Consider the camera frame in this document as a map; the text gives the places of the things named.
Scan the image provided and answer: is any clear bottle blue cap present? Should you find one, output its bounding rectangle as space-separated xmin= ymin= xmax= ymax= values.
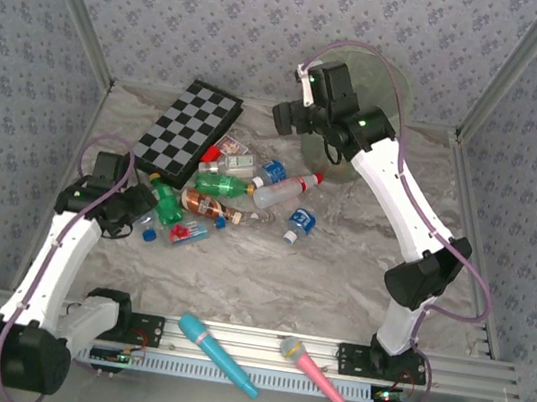
xmin=133 ymin=211 xmax=162 ymax=245

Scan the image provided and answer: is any green bottle yellow cap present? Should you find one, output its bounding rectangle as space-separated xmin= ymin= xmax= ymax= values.
xmin=142 ymin=171 xmax=191 ymax=230
xmin=192 ymin=169 xmax=259 ymax=204

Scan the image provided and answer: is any clear bottle red blue label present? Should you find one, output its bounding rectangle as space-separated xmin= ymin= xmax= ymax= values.
xmin=166 ymin=209 xmax=228 ymax=255

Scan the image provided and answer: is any small clear bottle blue label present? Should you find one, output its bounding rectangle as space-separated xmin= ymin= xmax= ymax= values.
xmin=252 ymin=157 xmax=289 ymax=189
xmin=281 ymin=205 xmax=320 ymax=248

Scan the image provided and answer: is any brown bottle copper label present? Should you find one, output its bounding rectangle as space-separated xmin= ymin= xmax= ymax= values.
xmin=177 ymin=186 xmax=247 ymax=227

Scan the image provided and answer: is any clear bottle red cap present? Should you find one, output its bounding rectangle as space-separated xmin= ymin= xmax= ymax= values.
xmin=250 ymin=163 xmax=327 ymax=219

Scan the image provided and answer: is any bin with green liner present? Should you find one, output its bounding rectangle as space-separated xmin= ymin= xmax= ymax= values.
xmin=290 ymin=35 xmax=422 ymax=194

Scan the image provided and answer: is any small printed card box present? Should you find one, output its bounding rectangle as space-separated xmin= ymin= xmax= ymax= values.
xmin=214 ymin=134 xmax=251 ymax=161

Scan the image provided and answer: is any small red block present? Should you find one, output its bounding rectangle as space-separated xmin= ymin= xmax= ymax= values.
xmin=199 ymin=144 xmax=222 ymax=164

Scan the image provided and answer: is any folded black grey chessboard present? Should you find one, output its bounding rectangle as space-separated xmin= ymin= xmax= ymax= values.
xmin=121 ymin=70 xmax=247 ymax=197

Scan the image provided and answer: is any small circuit board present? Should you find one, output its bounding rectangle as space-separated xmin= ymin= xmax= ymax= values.
xmin=368 ymin=383 xmax=411 ymax=402
xmin=88 ymin=343 xmax=146 ymax=370

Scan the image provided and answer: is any blue toy microphone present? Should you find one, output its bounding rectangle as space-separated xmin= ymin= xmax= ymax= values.
xmin=168 ymin=311 xmax=270 ymax=402

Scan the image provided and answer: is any pink toy microphone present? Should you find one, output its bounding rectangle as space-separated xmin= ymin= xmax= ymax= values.
xmin=271 ymin=333 xmax=355 ymax=402

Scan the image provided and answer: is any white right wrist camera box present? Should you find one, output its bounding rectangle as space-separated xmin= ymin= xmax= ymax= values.
xmin=290 ymin=62 xmax=322 ymax=111

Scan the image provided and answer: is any aluminium table edge rail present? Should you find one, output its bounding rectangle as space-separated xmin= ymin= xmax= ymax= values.
xmin=10 ymin=73 xmax=115 ymax=300
xmin=422 ymin=135 xmax=530 ymax=361

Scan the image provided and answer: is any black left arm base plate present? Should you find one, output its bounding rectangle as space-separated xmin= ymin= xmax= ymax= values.
xmin=113 ymin=309 xmax=167 ymax=350

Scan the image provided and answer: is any slotted grey cable duct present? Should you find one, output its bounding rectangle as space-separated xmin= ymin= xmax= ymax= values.
xmin=72 ymin=338 xmax=389 ymax=402

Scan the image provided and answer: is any aluminium mounting rail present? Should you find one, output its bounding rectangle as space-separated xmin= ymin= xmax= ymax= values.
xmin=0 ymin=286 xmax=526 ymax=402

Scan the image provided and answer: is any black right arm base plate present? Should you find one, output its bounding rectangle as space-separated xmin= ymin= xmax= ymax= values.
xmin=334 ymin=341 xmax=431 ymax=387

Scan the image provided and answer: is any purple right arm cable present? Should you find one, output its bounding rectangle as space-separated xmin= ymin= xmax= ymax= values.
xmin=248 ymin=32 xmax=530 ymax=402

